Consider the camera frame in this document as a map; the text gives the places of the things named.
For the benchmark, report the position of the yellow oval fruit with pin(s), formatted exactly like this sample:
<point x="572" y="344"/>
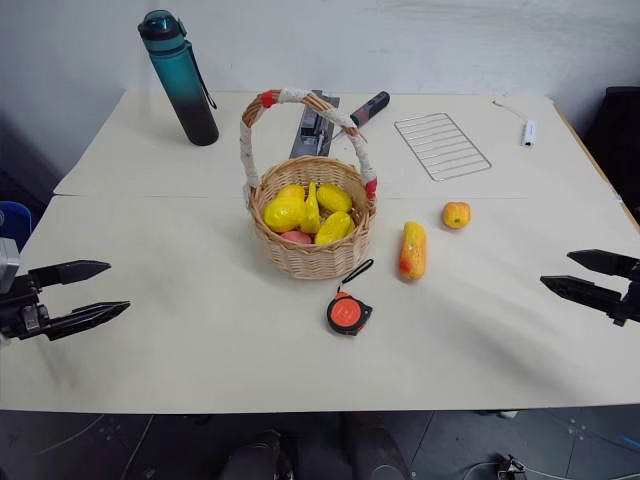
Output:
<point x="334" y="228"/>
<point x="334" y="196"/>

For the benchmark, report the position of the orange black tape measure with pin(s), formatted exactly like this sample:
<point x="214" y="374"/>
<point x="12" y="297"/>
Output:
<point x="347" y="312"/>

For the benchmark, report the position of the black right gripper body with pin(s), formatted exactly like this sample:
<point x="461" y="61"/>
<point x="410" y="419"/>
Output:
<point x="631" y="302"/>

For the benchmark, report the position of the large round yellow fruit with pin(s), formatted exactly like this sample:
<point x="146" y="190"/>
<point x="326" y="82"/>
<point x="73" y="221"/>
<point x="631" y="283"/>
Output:
<point x="282" y="214"/>

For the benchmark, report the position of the black red handheld tool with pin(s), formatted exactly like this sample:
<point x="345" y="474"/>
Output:
<point x="371" y="108"/>

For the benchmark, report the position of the blue chair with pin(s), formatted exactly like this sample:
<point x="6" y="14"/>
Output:
<point x="12" y="222"/>

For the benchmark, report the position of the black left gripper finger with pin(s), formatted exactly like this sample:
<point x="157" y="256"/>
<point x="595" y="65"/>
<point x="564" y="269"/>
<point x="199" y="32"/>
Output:
<point x="87" y="317"/>
<point x="70" y="272"/>

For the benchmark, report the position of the pink peach fruit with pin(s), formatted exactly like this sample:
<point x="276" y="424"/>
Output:
<point x="296" y="237"/>

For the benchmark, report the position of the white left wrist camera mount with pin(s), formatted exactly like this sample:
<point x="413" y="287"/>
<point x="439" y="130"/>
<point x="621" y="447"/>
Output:
<point x="8" y="265"/>

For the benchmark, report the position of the small black floor device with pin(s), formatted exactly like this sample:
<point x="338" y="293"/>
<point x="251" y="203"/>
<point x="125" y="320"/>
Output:
<point x="510" y="465"/>

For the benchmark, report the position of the teal black water bottle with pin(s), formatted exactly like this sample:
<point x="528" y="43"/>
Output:
<point x="182" y="80"/>

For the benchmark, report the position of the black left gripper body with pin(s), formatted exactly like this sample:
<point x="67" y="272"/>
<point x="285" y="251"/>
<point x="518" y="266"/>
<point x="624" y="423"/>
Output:
<point x="22" y="312"/>

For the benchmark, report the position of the long yellow orange mango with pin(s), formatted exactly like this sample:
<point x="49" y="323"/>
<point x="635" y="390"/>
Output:
<point x="413" y="250"/>

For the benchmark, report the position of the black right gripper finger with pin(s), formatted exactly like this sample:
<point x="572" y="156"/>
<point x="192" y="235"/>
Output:
<point x="582" y="292"/>
<point x="602" y="262"/>

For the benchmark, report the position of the small yellow fruit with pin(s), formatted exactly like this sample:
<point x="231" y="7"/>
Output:
<point x="291" y="191"/>

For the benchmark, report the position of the small orange yellow apple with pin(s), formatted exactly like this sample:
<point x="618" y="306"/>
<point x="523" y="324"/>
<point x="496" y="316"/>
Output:
<point x="456" y="214"/>

